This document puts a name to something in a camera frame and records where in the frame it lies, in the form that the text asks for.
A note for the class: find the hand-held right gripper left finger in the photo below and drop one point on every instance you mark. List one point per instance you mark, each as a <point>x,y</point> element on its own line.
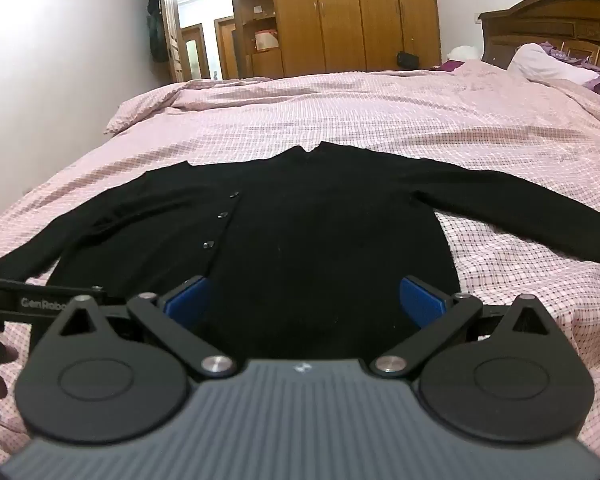
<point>187,299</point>

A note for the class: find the wooden wardrobe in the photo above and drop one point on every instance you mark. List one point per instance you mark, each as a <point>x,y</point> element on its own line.
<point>355,15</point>

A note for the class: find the small purple cloth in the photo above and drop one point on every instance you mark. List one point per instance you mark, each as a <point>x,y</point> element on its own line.
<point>451,66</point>

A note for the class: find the wooden shelf unit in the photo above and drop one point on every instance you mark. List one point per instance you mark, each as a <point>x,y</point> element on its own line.
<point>265,65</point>

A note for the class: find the black button cardigan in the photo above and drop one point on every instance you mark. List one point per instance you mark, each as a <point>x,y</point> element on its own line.
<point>305,220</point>

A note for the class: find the open wooden door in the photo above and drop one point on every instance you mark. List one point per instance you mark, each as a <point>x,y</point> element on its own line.
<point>172,35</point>

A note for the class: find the pink checked bed cover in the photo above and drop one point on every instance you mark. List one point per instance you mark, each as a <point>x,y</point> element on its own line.
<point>330,110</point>

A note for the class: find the pink box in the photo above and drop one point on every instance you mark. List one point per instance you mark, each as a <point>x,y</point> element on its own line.
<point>266,41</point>

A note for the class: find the white fluffy cloth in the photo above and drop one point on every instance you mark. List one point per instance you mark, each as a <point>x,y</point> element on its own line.
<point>464,53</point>

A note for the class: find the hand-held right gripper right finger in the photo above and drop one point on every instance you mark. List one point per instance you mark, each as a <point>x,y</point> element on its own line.
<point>420,300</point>

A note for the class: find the white pillow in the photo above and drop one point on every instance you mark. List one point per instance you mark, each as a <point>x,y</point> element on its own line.
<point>545,65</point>

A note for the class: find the wooden door with glass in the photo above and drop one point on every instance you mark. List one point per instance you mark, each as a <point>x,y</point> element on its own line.
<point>192,52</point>

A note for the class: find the dark hanging bag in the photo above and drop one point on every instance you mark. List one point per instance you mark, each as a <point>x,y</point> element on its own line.
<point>156,30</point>

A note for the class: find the dark wooden headboard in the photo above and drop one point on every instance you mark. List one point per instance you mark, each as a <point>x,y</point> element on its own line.
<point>555,20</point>

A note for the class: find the small black bag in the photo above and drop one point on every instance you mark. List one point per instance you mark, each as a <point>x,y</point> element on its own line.
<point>407,60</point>

